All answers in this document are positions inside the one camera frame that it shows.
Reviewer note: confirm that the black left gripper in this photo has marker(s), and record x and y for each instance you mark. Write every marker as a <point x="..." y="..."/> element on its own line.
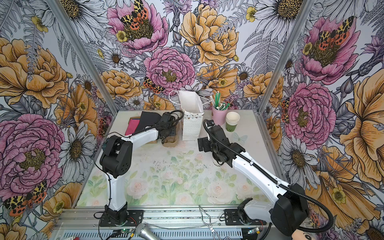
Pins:
<point x="173" y="130"/>

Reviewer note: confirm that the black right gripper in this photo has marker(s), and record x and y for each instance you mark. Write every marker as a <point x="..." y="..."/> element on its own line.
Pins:
<point x="205" y="142"/>

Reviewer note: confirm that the brown pulp cup carrier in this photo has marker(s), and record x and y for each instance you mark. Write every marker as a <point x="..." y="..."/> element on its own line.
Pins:
<point x="172" y="139"/>

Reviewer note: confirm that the white patterned paper gift bag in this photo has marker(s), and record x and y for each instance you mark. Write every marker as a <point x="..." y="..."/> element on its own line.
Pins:
<point x="192" y="106"/>

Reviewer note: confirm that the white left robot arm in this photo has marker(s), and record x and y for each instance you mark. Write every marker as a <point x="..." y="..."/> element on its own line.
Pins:
<point x="116" y="158"/>

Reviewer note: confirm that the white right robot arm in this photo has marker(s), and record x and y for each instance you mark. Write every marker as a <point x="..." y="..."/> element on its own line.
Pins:
<point x="288" y="207"/>

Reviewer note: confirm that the black paper napkin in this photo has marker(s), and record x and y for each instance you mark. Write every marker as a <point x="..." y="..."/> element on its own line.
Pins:
<point x="147" y="120"/>

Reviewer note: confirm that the pink straw holder cup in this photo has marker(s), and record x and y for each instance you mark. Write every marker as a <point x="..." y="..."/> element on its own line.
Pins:
<point x="219" y="116"/>

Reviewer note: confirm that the stack of paper cups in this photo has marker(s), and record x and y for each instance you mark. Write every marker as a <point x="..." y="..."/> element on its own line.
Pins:
<point x="232" y="120"/>

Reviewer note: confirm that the green straws bundle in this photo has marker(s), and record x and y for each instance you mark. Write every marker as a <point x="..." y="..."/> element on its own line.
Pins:
<point x="217" y="103"/>

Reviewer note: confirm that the teal alarm clock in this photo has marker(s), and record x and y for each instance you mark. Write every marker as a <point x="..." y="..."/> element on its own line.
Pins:
<point x="104" y="145"/>

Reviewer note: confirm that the silver microphone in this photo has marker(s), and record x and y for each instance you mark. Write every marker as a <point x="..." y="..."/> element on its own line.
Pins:
<point x="145" y="232"/>

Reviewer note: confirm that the pink plush toy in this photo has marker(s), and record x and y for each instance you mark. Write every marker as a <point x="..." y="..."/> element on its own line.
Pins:
<point x="301" y="235"/>

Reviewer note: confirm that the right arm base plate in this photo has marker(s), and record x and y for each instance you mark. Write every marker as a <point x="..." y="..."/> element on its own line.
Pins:
<point x="231" y="218"/>

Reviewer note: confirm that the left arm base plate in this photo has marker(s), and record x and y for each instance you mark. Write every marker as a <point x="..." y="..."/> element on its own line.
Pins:
<point x="130" y="218"/>

